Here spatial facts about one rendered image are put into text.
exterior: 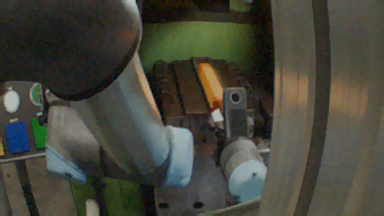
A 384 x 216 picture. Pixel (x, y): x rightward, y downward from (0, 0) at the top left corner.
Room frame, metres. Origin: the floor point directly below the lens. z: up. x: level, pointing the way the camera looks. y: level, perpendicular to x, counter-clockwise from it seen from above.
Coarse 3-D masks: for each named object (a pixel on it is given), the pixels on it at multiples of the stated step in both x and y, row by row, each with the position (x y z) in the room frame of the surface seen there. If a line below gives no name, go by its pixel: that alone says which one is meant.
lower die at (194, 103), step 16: (176, 64) 1.53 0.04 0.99; (192, 64) 1.53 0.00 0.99; (224, 64) 1.54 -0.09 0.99; (176, 80) 1.41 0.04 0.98; (192, 80) 1.38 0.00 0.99; (224, 80) 1.38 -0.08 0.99; (176, 96) 1.29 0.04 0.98; (192, 96) 1.26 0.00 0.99; (208, 96) 1.24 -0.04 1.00; (176, 112) 1.19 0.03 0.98; (192, 112) 1.16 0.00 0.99; (208, 112) 1.16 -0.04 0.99; (192, 128) 1.16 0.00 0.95
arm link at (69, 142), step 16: (64, 112) 0.60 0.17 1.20; (48, 128) 0.60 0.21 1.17; (64, 128) 0.59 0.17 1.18; (80, 128) 0.59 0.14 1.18; (48, 144) 0.58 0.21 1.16; (64, 144) 0.58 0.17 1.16; (80, 144) 0.57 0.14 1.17; (96, 144) 0.57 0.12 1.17; (48, 160) 0.57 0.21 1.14; (64, 160) 0.56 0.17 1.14; (80, 160) 0.57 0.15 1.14; (96, 160) 0.57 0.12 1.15; (64, 176) 0.55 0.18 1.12; (80, 176) 0.57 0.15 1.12
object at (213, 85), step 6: (204, 66) 1.45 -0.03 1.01; (210, 66) 1.45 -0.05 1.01; (204, 72) 1.39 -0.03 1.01; (210, 72) 1.40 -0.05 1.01; (204, 78) 1.37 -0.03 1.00; (210, 78) 1.34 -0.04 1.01; (216, 78) 1.34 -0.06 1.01; (210, 84) 1.29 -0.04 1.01; (216, 84) 1.29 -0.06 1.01; (210, 90) 1.26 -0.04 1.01; (216, 90) 1.25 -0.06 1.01; (222, 90) 1.25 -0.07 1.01; (216, 96) 1.20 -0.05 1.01; (216, 102) 1.15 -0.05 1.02; (216, 108) 1.15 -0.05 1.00; (222, 108) 1.12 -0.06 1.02; (222, 114) 1.08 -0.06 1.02
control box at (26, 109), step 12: (12, 84) 0.98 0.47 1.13; (24, 84) 1.00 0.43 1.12; (36, 84) 1.01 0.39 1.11; (24, 96) 0.98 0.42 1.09; (0, 108) 0.92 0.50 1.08; (24, 108) 0.96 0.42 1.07; (36, 108) 0.98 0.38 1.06; (0, 120) 0.91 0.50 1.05; (12, 120) 0.93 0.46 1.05; (24, 120) 0.95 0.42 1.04; (0, 132) 0.89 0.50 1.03; (0, 156) 0.85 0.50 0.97; (12, 156) 0.88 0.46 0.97; (24, 156) 0.90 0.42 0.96; (36, 156) 0.92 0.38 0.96
